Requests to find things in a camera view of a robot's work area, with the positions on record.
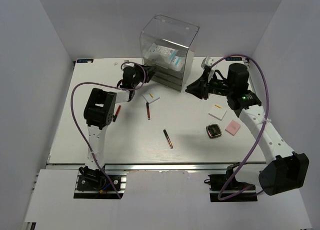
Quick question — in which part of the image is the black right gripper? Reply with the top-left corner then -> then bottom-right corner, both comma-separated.
184,71 -> 234,100

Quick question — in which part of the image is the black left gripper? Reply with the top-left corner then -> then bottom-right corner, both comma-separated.
132,63 -> 156,88

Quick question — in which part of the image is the white blue sachet packet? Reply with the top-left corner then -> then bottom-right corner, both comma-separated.
148,54 -> 184,71
144,43 -> 178,60

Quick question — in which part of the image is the clear acrylic makeup organizer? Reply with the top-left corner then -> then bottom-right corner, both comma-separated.
139,14 -> 200,92

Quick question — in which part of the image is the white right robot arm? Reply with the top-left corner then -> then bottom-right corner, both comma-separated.
185,63 -> 310,195

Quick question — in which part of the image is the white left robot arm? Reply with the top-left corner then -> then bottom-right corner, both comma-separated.
83,64 -> 157,172

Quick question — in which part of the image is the white pad with yellow stick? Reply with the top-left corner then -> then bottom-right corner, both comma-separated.
142,91 -> 160,104

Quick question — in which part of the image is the red lip gloss centre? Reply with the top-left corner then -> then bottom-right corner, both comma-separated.
146,102 -> 151,120

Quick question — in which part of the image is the white pad right yellow stick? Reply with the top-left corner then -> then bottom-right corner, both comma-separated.
208,104 -> 227,121

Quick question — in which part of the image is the red lip gloss left upright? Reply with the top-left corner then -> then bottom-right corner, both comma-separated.
112,105 -> 122,122

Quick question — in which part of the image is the blue table corner label right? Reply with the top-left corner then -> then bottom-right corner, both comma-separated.
225,57 -> 243,61

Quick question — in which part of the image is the blue table corner label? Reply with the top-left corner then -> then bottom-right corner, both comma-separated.
225,57 -> 243,61
76,59 -> 94,64

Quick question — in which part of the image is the black gold compact case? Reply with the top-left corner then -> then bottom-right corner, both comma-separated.
206,124 -> 222,139

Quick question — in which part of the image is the pink sticky pad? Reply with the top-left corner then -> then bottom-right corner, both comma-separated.
225,120 -> 241,136

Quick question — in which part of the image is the blue table corner label left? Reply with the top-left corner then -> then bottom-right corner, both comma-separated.
76,59 -> 94,64

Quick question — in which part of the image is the aluminium front rail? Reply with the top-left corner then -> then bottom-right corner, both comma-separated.
45,162 -> 266,171

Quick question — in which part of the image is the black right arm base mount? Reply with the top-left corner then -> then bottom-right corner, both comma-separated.
203,164 -> 258,202

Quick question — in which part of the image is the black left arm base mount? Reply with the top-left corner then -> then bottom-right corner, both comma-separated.
73,166 -> 127,199

